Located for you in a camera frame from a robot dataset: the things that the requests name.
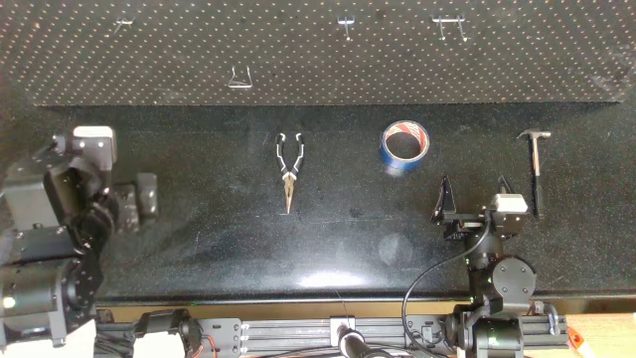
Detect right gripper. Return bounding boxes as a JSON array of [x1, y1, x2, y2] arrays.
[[429, 174, 514, 242]]

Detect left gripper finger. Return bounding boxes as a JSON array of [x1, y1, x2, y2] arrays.
[[115, 183, 142, 236], [136, 172, 161, 221]]

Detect hammer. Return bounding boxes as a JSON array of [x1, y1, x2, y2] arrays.
[[516, 128, 553, 221]]

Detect roll of blue tape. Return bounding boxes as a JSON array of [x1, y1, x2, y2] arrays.
[[380, 119, 431, 174]]

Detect black and white pliers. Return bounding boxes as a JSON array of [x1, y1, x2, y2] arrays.
[[274, 131, 306, 216]]

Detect black pegboard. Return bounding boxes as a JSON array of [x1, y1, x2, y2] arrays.
[[0, 0, 636, 107]]

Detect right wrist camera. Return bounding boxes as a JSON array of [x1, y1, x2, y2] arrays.
[[489, 193, 530, 216]]

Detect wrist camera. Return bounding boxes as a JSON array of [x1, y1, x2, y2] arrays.
[[72, 125, 118, 170], [489, 193, 530, 216]]

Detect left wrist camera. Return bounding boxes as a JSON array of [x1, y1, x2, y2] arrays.
[[72, 125, 118, 170]]

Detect black cable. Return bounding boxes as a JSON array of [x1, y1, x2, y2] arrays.
[[400, 211, 493, 358]]

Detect mounting rail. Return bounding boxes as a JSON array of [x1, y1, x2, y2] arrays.
[[93, 302, 570, 358]]

